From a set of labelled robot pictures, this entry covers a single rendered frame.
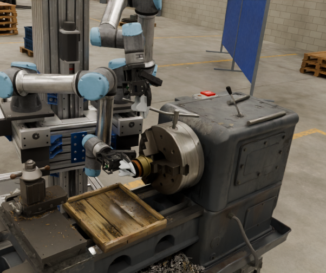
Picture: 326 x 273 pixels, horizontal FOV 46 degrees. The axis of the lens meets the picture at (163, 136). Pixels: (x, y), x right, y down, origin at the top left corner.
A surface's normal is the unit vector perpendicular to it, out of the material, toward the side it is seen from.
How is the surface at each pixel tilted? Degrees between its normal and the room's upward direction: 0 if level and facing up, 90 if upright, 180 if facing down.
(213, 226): 90
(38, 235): 0
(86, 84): 89
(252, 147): 90
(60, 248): 0
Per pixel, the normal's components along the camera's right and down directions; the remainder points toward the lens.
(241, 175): 0.63, 0.36
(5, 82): -0.33, 0.36
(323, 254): 0.09, -0.91
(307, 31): -0.79, 0.18
